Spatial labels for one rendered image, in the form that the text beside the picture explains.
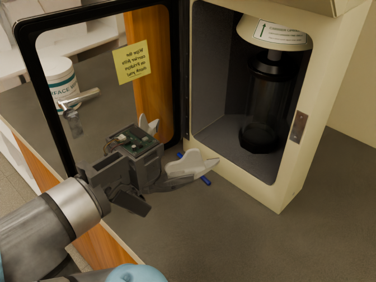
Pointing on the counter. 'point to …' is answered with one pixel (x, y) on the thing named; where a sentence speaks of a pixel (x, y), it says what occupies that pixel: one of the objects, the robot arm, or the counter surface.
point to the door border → (79, 23)
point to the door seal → (83, 19)
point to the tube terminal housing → (340, 24)
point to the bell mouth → (272, 34)
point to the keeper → (298, 126)
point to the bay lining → (227, 66)
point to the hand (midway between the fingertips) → (188, 141)
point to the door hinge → (184, 22)
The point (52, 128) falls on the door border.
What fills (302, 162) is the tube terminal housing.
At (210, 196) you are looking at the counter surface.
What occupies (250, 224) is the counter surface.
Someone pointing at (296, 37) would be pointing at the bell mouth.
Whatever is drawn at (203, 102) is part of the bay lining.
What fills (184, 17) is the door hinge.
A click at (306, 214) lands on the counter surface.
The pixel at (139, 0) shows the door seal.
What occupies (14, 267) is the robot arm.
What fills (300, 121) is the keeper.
